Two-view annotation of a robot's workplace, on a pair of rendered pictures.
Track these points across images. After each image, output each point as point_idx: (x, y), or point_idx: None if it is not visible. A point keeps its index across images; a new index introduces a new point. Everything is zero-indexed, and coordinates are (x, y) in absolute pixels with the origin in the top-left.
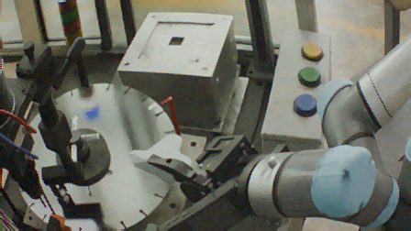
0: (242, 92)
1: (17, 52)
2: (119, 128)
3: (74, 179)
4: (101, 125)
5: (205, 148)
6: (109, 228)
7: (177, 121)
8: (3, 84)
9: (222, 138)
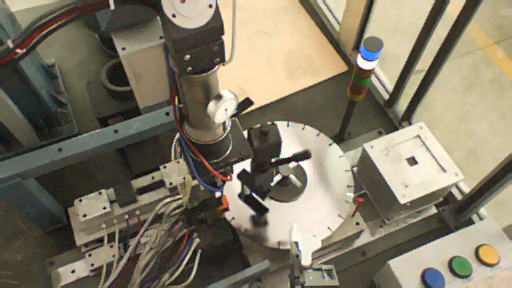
0: (423, 215)
1: (331, 28)
2: (321, 187)
3: (258, 195)
4: (314, 174)
5: (322, 265)
6: (250, 235)
7: (357, 209)
8: (219, 143)
9: (333, 270)
